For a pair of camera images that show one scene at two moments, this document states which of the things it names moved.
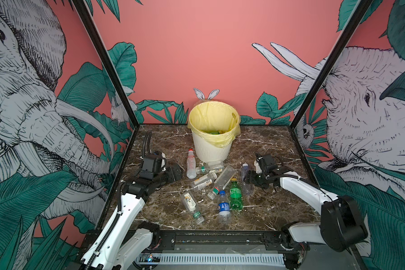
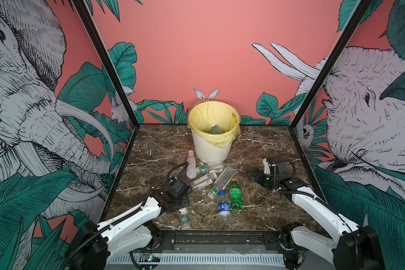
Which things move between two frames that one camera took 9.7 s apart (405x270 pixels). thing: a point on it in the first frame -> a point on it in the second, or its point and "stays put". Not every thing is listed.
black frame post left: (110, 64) stays put
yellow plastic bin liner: (218, 122) stays put
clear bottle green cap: (191, 205) -> (184, 218)
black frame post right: (331, 63) stays put
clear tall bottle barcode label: (247, 188) -> (215, 129)
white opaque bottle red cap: (191, 166) stays put
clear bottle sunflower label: (221, 181) stays put
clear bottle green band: (205, 169) stays put
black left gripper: (171, 176) -> (185, 202)
